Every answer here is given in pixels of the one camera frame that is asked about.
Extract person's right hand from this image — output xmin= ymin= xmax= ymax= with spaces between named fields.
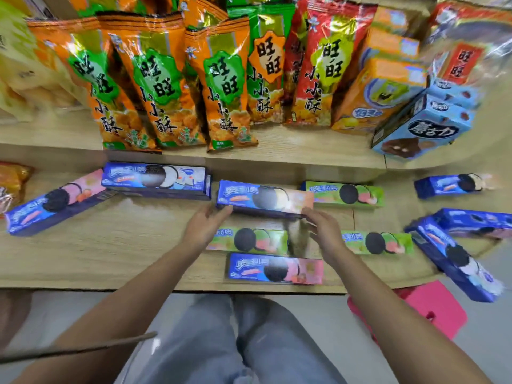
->
xmin=302 ymin=208 xmax=349 ymax=269

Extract person's left hand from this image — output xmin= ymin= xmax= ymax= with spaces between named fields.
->
xmin=182 ymin=204 xmax=234 ymax=253

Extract blue cookie box peach end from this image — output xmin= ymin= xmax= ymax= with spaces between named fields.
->
xmin=216 ymin=180 xmax=315 ymax=219

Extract person's right forearm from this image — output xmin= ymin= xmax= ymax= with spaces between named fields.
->
xmin=323 ymin=252 xmax=493 ymax=384

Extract person's left forearm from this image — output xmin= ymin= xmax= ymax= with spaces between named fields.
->
xmin=12 ymin=239 xmax=201 ymax=384

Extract green cookie box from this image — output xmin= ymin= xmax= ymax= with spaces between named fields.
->
xmin=342 ymin=230 xmax=415 ymax=256
xmin=301 ymin=181 xmax=385 ymax=208
xmin=206 ymin=226 xmax=289 ymax=256

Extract wooden display shelf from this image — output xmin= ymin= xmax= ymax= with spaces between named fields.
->
xmin=0 ymin=101 xmax=512 ymax=295

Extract blue pink cookie box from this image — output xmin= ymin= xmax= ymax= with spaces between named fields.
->
xmin=227 ymin=253 xmax=325 ymax=285
xmin=5 ymin=169 xmax=117 ymax=237

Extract blue white cream cookie box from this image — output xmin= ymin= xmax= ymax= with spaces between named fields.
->
xmin=101 ymin=162 xmax=213 ymax=201
xmin=404 ymin=217 xmax=505 ymax=304
xmin=414 ymin=173 xmax=495 ymax=200

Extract person's legs in grey jeans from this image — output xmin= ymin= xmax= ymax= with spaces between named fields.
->
xmin=131 ymin=293 xmax=347 ymax=384

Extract orange pie box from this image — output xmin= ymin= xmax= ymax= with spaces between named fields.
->
xmin=373 ymin=5 xmax=411 ymax=36
xmin=359 ymin=27 xmax=421 ymax=63
xmin=331 ymin=57 xmax=428 ymax=136

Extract light blue chocolate pie box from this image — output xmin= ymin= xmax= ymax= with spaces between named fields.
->
xmin=371 ymin=93 xmax=475 ymax=161
xmin=426 ymin=77 xmax=483 ymax=111

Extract red snack bag yellow label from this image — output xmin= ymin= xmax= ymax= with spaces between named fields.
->
xmin=290 ymin=0 xmax=379 ymax=128
xmin=282 ymin=0 xmax=313 ymax=125

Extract pink plastic stool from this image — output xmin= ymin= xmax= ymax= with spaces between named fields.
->
xmin=347 ymin=280 xmax=468 ymax=345

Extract small orange snack packet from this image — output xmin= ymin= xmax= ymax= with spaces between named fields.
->
xmin=0 ymin=161 xmax=34 ymax=215

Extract clear snack bag red label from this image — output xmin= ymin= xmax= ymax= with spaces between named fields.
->
xmin=423 ymin=0 xmax=512 ymax=91

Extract pale yellow snack bag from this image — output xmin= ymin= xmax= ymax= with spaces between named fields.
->
xmin=0 ymin=0 xmax=82 ymax=123

